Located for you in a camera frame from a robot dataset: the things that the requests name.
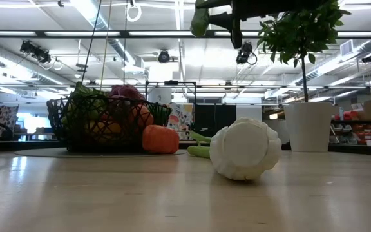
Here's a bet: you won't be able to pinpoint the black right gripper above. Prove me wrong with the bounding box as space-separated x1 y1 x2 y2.
195 0 270 50

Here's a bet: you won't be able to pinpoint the long light green cucumber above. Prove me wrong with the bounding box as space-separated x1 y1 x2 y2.
190 0 211 38

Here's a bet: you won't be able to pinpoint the green lime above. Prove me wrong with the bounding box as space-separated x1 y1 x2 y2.
151 102 173 126

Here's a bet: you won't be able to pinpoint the orange fruit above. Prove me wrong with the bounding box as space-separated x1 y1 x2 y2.
130 103 155 128

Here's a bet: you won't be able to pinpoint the long yellow mango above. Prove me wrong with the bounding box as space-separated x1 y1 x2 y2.
87 119 122 144

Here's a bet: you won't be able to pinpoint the round black ceiling lamp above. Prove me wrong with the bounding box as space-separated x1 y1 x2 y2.
157 50 171 64

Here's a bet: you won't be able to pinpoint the green leafy plant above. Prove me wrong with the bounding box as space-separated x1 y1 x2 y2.
256 0 352 104

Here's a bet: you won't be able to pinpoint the black cabinet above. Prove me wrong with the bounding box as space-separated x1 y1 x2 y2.
194 103 237 136

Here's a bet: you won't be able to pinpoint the colourful floral panel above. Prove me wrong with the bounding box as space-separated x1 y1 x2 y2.
167 102 195 141

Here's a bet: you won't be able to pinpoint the small orange pumpkin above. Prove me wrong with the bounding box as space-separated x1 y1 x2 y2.
141 124 180 155

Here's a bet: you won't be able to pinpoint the white plant pot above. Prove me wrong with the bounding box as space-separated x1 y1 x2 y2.
283 101 334 153

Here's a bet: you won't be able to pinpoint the shelf with red bins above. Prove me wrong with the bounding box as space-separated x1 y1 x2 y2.
330 109 371 146

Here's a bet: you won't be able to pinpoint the black track lights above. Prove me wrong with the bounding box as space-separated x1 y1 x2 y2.
19 40 53 64

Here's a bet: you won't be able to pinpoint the round grey mat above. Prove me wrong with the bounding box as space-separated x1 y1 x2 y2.
14 147 189 159

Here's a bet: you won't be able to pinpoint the black metal rack frame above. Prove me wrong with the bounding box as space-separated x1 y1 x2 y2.
145 80 196 107

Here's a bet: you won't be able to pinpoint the white hanging ring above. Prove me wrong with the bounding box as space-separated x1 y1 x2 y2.
126 0 143 23

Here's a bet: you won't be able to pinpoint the silver ventilation duct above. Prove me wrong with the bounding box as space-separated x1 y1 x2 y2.
69 0 138 65

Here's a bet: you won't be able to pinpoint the black wire basket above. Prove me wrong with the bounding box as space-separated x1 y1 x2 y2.
46 94 173 153

